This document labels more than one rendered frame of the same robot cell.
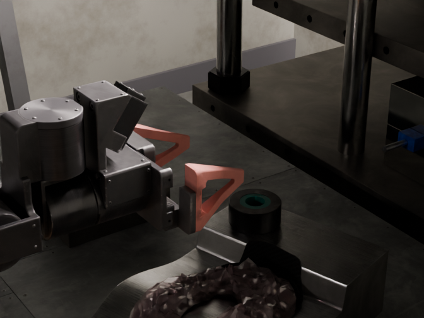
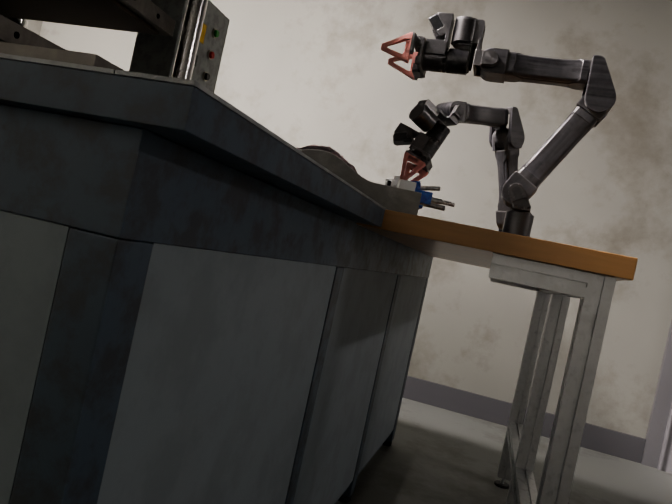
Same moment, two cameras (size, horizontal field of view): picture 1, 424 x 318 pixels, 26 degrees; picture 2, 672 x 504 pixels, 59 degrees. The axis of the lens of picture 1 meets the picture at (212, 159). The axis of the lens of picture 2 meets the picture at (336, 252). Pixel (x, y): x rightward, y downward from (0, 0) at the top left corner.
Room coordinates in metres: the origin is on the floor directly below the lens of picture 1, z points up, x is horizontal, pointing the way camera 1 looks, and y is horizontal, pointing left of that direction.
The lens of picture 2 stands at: (1.79, 1.11, 0.70)
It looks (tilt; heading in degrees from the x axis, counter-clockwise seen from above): 0 degrees down; 231
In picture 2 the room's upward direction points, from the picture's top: 12 degrees clockwise
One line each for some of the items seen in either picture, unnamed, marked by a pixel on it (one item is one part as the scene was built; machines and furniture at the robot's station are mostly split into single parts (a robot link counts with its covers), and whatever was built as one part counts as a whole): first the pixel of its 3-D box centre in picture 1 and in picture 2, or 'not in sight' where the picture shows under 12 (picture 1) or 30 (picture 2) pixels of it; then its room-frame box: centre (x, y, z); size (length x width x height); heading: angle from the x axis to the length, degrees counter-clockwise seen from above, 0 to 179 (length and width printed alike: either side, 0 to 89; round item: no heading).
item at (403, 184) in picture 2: not in sight; (425, 198); (0.83, 0.21, 0.85); 0.13 x 0.05 x 0.05; 141
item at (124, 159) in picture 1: (115, 137); (436, 37); (0.79, 0.09, 1.25); 0.07 x 0.06 x 0.11; 36
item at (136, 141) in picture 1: (159, 156); (401, 50); (0.86, 0.06, 1.20); 0.09 x 0.07 x 0.07; 126
